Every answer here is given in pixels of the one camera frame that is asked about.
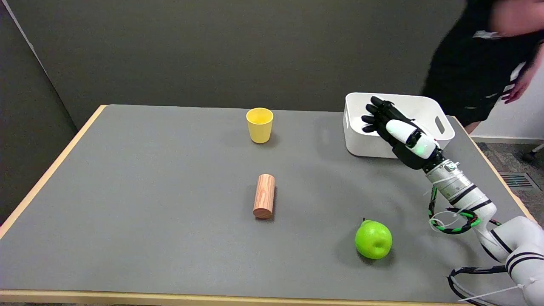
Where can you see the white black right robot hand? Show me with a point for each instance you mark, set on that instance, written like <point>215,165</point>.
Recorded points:
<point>399,134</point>

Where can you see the wooden cylinder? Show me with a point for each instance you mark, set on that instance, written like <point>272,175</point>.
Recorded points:
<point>264,196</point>

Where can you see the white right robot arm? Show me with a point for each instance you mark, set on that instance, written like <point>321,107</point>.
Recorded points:
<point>461,191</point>

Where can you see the white plastic bin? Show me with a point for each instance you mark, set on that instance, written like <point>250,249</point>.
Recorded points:
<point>425,108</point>

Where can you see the person in black clothes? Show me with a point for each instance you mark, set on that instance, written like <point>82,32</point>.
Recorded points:
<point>463,63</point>

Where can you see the green apple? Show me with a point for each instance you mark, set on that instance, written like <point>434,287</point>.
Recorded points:
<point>373,240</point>

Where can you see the metal floor vent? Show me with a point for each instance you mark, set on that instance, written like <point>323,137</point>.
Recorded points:
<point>516,180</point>

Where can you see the black chair caster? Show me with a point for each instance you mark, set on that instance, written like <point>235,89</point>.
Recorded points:
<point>531,155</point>

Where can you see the yellow plastic cup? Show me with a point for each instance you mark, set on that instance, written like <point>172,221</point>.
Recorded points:
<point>259,126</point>

